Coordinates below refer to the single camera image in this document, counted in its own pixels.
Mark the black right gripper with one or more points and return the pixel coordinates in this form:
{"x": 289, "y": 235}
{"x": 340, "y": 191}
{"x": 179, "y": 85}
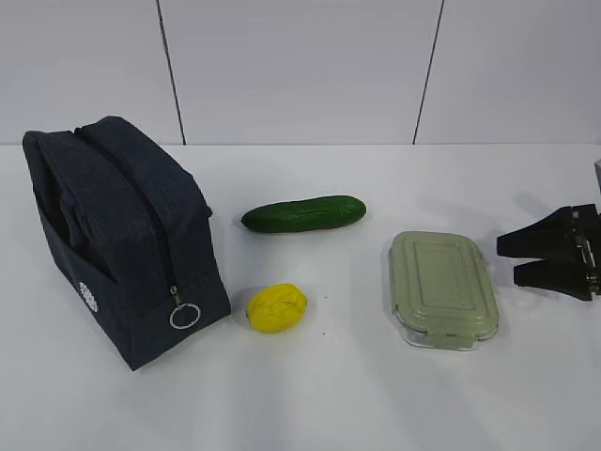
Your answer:
{"x": 568, "y": 234}

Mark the green lidded glass container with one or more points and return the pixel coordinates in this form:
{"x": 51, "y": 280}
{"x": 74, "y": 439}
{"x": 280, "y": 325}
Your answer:
{"x": 441, "y": 292}

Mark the green cucumber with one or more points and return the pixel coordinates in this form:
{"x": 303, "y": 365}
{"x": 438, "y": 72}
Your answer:
{"x": 319, "y": 213}

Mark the dark blue fabric bag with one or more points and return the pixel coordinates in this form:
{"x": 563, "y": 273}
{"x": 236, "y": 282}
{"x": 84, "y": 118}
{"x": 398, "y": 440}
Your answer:
{"x": 129, "y": 229}

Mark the yellow lemon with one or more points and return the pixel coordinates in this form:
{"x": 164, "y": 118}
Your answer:
{"x": 276, "y": 308}

